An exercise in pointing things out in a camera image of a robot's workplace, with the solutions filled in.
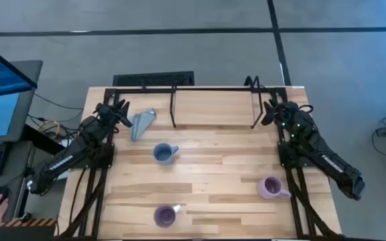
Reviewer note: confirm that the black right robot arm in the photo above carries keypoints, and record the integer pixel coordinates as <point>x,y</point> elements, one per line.
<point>330,160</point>

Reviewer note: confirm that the black frame wooden shelf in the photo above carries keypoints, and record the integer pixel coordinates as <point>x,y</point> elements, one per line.
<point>213,107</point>

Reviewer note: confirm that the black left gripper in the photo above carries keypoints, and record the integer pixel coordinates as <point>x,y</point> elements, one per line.
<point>107,114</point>

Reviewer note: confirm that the pink ribbed mug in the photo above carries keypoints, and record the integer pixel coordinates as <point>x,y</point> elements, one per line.
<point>270,187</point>

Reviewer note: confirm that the yellow black striped block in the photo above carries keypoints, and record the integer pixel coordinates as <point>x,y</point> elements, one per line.
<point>29,229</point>

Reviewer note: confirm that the grey desk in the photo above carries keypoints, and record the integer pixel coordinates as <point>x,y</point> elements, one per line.
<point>15,160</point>

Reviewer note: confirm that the folded grey cloth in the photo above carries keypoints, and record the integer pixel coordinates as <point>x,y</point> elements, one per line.
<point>141,124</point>

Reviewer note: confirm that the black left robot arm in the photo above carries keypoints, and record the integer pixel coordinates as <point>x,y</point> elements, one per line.
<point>65,160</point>

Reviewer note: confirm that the grey mug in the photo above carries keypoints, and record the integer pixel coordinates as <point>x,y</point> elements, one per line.
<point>163,154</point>

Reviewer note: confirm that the black floor vent grille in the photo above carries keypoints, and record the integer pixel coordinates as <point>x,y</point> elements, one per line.
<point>152,79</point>

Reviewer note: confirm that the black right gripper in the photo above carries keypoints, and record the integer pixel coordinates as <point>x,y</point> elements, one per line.
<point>287,114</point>

